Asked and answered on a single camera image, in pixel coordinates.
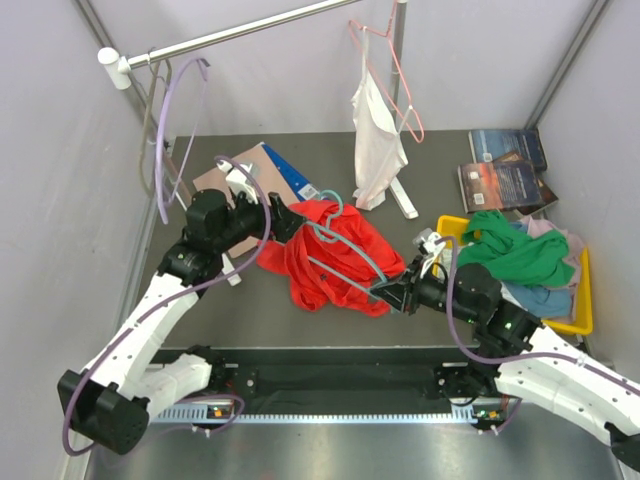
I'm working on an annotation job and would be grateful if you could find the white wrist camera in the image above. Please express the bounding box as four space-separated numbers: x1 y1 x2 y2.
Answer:
220 162 258 204
413 228 452 280

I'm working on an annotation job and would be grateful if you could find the pink wire hanger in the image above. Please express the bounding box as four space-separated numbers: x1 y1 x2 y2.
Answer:
348 1 425 144

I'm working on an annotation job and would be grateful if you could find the red tank top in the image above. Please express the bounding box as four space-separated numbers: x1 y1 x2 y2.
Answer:
256 197 406 317

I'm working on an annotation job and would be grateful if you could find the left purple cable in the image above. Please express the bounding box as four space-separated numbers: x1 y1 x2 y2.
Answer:
61 154 273 457

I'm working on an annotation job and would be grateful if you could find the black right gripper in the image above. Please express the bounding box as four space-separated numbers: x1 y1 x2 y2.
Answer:
371 255 480 324

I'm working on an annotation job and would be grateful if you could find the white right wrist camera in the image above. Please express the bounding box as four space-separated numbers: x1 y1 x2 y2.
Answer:
413 228 452 280

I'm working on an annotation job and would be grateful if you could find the grey plastic hanger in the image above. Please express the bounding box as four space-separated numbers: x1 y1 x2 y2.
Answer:
137 60 173 199

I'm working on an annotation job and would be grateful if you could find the yellow plastic bin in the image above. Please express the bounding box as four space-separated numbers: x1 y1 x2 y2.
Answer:
432 214 594 336

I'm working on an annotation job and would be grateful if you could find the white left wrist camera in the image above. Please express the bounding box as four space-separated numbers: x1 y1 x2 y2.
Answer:
220 162 258 204

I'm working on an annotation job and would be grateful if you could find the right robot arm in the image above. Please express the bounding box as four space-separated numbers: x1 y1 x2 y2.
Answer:
372 258 639 470

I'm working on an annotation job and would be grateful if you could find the green garment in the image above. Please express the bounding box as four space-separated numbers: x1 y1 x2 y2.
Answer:
457 211 564 287

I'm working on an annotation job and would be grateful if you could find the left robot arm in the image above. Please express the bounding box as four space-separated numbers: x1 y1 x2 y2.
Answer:
57 189 306 455

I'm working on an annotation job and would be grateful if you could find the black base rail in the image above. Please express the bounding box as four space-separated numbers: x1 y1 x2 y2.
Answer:
186 345 503 415

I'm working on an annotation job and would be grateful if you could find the purple plastic hanger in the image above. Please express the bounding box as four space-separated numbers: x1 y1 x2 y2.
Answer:
153 57 210 225

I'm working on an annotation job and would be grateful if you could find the white tank top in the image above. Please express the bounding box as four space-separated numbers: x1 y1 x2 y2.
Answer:
351 29 408 211

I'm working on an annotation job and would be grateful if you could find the silver clothes rack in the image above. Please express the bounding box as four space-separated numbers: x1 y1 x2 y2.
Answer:
96 0 420 287

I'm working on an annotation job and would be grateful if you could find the lilac garment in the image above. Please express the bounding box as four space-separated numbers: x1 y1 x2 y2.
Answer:
519 215 586 289

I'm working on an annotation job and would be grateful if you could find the teal plastic hanger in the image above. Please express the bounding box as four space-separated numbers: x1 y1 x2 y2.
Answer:
299 188 401 315

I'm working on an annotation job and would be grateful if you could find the dark brown cover book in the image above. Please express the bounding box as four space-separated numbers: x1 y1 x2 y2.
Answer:
493 151 558 217

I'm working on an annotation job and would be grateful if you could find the blue cover book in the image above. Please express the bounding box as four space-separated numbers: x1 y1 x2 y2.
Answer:
468 129 548 172

